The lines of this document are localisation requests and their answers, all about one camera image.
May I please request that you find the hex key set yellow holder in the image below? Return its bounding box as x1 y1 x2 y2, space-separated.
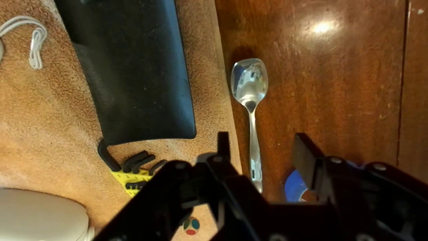
96 138 169 199

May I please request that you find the blue tape roll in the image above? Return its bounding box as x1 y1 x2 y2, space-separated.
284 168 322 205

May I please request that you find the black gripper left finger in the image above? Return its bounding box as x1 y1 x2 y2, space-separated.
92 132 272 241

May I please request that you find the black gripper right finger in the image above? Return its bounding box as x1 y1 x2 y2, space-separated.
292 132 428 241

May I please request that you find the black rectangular pad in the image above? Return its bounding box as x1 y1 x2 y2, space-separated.
54 0 198 146

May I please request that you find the silver spoon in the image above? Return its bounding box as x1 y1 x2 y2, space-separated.
229 58 270 195

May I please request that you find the white coiled cable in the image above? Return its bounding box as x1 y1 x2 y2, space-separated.
0 15 50 71

